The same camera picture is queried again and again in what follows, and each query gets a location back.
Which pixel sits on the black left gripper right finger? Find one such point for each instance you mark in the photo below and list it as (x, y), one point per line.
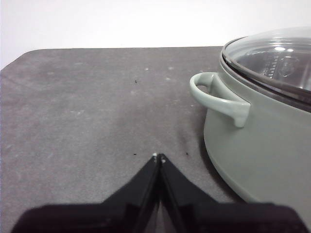
(194, 213)

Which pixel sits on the glass lid with green knob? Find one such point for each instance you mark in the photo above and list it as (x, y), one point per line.
(274, 55)

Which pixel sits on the pale green electric cooking pot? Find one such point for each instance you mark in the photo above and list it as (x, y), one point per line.
(267, 150)

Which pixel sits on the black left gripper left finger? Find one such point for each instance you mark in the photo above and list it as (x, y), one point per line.
(126, 213)

